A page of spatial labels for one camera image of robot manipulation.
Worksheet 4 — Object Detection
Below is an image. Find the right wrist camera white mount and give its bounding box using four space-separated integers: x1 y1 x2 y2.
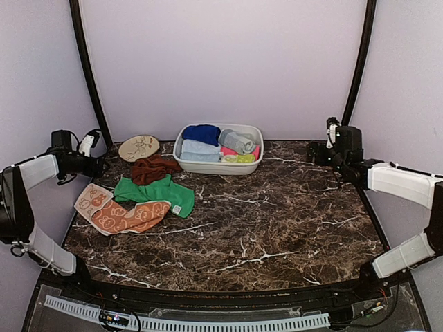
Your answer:
326 117 341 149

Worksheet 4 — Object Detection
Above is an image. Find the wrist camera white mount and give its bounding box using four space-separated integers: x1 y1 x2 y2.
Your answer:
77 129 101 157
326 117 341 149

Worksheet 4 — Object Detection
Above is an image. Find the grey plastic basin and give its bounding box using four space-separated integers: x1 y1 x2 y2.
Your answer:
172 123 264 176

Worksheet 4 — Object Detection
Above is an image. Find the green microfibre towel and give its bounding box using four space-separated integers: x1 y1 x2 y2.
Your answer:
114 174 195 218

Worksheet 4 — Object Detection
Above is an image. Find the light blue rolled towel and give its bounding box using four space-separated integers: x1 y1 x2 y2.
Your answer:
180 139 223 163

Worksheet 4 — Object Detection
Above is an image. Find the left black frame post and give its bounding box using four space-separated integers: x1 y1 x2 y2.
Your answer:
69 0 113 148

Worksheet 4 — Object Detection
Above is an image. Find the orange bunny pattern towel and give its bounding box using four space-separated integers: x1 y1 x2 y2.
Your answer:
74 183 171 236

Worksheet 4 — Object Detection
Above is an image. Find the grey rolled towel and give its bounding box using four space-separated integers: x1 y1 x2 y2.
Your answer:
219 129 256 155

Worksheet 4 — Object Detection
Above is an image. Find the dark blue rolled towel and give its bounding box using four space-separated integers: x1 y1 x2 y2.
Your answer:
181 124 221 146

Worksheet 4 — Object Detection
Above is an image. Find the small electronics board with leds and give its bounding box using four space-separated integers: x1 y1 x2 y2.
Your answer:
98 311 129 327

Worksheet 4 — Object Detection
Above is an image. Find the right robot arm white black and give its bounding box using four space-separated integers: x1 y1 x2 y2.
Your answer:
307 118 442 300

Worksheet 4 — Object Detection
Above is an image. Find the black frame post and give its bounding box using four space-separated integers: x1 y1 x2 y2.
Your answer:
341 0 377 125
69 0 113 148

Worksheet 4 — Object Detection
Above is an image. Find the brown towel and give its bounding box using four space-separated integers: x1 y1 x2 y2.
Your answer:
131 154 182 185

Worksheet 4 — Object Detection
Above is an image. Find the white slotted cable duct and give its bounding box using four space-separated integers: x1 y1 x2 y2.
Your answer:
43 295 330 332

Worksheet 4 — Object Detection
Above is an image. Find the black front table rail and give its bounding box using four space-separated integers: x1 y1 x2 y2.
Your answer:
30 272 417 315

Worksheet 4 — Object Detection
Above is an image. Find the round beige embroidered cloth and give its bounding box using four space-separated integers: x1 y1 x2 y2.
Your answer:
118 135 160 163

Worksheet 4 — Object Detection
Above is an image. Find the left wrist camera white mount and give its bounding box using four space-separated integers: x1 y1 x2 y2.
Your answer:
77 129 101 157

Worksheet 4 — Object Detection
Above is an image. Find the yellow green rolled towel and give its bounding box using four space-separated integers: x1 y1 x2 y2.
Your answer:
221 154 255 164

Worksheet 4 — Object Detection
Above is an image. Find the pink rolled towel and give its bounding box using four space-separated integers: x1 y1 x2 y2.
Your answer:
221 145 260 160

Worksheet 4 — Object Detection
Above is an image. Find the right black frame post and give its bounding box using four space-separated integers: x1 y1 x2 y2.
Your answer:
341 0 377 125

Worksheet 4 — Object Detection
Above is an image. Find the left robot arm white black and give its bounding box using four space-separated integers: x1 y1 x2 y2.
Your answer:
1 129 109 302

